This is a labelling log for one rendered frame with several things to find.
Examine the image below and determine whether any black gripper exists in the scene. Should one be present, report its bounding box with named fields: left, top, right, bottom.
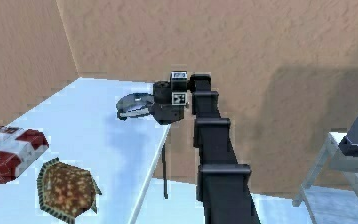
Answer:
left=115, top=80, right=186, bottom=126

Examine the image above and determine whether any white dining table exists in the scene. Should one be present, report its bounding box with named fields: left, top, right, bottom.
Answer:
left=0, top=77, right=172, bottom=224

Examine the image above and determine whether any red and white box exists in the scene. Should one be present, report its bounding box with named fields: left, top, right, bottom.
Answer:
left=0, top=124, right=51, bottom=185

